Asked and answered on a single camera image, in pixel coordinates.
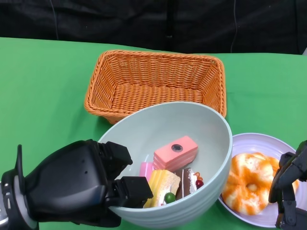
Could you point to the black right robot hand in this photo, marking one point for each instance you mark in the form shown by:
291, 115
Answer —
295, 191

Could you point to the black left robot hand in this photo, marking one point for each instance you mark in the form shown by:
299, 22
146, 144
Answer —
67, 182

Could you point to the orange striped shell bread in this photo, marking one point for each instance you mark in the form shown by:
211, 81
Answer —
268, 163

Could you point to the pink striped cake piece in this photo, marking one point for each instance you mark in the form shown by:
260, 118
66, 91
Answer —
146, 170

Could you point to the yellow layered cake slice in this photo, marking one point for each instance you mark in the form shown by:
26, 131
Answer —
160, 184

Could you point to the chocolate layered cake slice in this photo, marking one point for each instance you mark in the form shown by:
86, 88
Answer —
185, 183

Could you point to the salmon cake block with blueberry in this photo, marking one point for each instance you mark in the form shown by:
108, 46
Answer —
175, 155

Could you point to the pale green bowl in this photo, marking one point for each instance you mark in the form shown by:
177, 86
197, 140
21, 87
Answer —
180, 124

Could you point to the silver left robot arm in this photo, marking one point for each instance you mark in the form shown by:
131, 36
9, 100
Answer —
9, 203

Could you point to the lavender white plate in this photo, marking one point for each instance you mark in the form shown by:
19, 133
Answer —
254, 143

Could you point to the orange wicker basket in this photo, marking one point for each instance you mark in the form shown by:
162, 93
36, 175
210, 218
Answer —
153, 93

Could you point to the green tablecloth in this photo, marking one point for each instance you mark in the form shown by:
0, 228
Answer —
48, 83

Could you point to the black backdrop curtain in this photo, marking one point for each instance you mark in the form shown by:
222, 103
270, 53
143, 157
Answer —
120, 21

